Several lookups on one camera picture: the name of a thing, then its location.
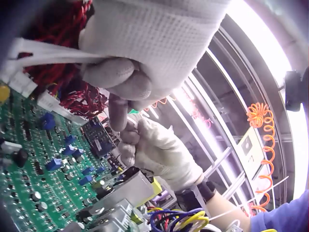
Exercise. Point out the person's right hand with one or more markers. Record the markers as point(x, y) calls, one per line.
point(164, 154)

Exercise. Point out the person's left hand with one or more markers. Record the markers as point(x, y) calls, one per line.
point(154, 36)

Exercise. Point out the person's left fingers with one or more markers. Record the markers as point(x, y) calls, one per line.
point(120, 82)

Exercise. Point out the person's right fingers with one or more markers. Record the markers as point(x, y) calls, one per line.
point(129, 145)

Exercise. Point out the small blue module board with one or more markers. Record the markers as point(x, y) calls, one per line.
point(99, 137)

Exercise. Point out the silver metal heat sink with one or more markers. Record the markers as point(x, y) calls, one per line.
point(128, 193)

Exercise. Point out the white plastic connector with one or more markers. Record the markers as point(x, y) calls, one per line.
point(49, 100)
point(23, 83)

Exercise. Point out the black wrist band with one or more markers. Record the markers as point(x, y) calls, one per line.
point(208, 189)

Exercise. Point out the green circuit board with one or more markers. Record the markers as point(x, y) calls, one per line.
point(48, 193)

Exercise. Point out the hanging paper sign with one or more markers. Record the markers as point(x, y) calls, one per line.
point(251, 152)

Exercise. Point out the ceiling light strip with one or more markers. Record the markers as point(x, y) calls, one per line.
point(260, 31)

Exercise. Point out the grey metal overhead frame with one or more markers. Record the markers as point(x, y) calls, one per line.
point(231, 79)

